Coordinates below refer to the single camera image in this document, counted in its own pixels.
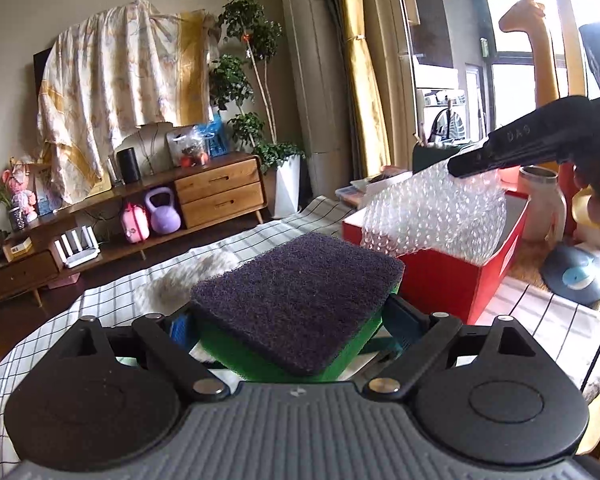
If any clear bubble wrap sheet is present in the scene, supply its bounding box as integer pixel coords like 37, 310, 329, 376
362, 160, 506, 264

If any red cardboard shoe box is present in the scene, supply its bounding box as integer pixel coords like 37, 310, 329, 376
341, 186, 531, 326

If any white wifi router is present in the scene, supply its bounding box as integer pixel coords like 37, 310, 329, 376
54, 226, 100, 269

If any orange giraffe figure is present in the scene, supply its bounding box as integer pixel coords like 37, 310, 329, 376
498, 0, 588, 107

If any white fluffy knit cloth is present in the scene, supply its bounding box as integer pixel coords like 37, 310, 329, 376
133, 250, 240, 315

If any clear bag of toys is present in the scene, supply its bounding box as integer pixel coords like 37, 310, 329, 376
166, 126, 210, 167

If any blue plastic bag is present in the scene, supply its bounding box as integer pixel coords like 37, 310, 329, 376
198, 112, 230, 158

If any yellow curtain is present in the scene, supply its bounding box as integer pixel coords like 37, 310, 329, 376
341, 0, 391, 176

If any pink plush doll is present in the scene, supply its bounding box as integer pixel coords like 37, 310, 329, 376
2, 157, 38, 223

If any floral yellow draped sheet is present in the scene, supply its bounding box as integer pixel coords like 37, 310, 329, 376
38, 0, 215, 204

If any white fan-shaped decoration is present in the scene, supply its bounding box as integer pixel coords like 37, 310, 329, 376
116, 122, 174, 177

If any green purple scouring sponge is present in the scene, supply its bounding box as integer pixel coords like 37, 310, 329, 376
192, 233, 404, 382

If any steel white tumbler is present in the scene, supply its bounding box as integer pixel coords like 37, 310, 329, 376
518, 166, 567, 245

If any pink toy case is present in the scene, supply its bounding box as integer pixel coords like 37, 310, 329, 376
120, 203, 149, 244

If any wooden TV console cabinet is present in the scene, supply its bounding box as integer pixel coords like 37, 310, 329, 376
0, 153, 268, 302

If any white black checkered tablecloth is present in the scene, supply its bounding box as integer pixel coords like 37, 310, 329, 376
0, 196, 600, 478

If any potted green tree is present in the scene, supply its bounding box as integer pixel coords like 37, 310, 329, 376
209, 0, 304, 171

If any yellow box on shelf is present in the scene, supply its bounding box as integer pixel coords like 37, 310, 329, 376
3, 237, 33, 262

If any black cylinder speaker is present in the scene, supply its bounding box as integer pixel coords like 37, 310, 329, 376
116, 148, 142, 184

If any purple kettlebell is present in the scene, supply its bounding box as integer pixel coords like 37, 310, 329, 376
145, 186, 182, 235

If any dark blue whale cap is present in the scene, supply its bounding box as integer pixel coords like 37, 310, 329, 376
540, 243, 600, 307

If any white square planter pot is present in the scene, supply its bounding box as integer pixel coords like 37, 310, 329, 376
271, 155, 301, 219

